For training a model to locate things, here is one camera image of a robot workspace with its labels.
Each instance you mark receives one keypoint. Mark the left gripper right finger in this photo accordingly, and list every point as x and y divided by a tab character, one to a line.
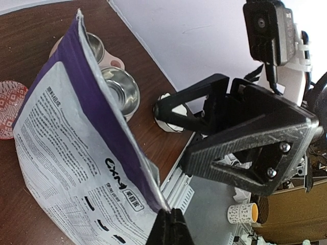
179	232

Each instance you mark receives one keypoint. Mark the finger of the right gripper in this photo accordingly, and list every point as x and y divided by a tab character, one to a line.
206	101
256	155

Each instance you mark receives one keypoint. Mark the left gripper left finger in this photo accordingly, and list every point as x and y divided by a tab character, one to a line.
161	233

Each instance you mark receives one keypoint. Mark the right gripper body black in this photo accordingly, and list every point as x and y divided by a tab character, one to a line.
256	115

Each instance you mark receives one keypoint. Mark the purple pet food bag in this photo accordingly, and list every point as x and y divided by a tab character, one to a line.
77	154

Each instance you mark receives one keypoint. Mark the pink double pet feeder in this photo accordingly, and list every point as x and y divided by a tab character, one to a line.
110	60

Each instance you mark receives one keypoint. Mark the white scalloped ceramic bowl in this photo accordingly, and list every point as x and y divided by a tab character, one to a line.
170	112

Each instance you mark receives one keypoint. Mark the dark woven basket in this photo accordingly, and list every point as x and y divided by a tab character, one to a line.
263	208

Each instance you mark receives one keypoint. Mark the patterned mug yellow inside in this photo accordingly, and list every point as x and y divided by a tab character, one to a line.
243	213

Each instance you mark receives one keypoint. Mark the front steel feeder bowl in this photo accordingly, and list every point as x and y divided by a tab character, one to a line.
124	89

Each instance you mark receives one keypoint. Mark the steel feeder bowl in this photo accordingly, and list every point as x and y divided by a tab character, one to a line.
96	46
124	89

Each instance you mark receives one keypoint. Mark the rear steel feeder bowl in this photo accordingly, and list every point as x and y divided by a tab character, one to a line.
96	46

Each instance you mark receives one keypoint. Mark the red patterned small bowl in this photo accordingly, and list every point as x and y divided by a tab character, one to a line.
12	97

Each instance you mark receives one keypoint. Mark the front aluminium rail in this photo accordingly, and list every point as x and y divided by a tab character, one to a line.
203	202

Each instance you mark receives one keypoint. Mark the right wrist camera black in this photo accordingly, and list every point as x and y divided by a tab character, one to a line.
271	31

